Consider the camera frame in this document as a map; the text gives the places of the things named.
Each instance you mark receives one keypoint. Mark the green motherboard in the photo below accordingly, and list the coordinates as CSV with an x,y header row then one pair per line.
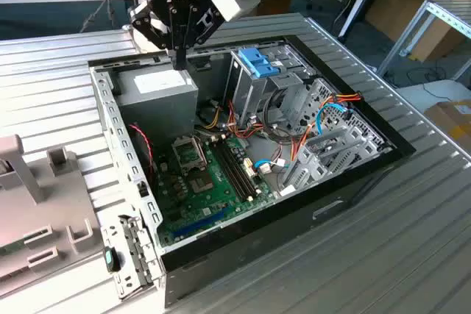
x,y
191,205

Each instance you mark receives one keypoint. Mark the white board connector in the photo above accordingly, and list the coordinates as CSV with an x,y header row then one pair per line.
x,y
249,168

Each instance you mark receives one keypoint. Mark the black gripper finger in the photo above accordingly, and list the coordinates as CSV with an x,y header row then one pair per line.
x,y
206,25
147,21

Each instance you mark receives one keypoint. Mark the green RAM stick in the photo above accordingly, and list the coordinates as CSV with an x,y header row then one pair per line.
x,y
11,249

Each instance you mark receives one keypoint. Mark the black tripod stand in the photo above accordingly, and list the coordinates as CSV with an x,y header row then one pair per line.
x,y
352,16

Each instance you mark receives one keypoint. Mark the small brown cardboard box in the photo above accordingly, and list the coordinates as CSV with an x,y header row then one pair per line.
x,y
274,6

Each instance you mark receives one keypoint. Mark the large brown cardboard box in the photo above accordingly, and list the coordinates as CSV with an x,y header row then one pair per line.
x,y
401,16

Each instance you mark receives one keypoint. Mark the blue expansion slot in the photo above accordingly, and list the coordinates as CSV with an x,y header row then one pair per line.
x,y
200,223

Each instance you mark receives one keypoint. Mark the grey power supply unit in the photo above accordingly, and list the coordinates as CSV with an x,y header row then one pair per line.
x,y
158,111

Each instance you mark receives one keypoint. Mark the metal shelf frame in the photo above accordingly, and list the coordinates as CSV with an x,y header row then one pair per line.
x,y
438,10

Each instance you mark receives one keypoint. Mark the black open PC case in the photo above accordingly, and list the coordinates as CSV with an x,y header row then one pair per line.
x,y
257,244

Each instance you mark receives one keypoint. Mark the metal drive cage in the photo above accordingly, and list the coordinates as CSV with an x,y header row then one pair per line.
x,y
254,97

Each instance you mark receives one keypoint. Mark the black RAM slot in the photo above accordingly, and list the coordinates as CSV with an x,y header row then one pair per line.
x,y
243,168
234,171
238,170
230,172

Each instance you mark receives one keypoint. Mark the CPU socket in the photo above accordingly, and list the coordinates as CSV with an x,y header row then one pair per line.
x,y
201,183

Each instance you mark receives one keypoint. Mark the cardboard box with label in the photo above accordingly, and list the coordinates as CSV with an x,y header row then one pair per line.
x,y
450,123

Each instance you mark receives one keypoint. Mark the grey parts rack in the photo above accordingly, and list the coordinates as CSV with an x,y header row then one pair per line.
x,y
48,200

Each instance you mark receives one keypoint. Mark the blue plastic drive latch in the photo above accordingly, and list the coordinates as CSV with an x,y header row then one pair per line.
x,y
257,62

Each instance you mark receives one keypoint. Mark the white side table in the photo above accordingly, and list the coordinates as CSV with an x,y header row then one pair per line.
x,y
441,93

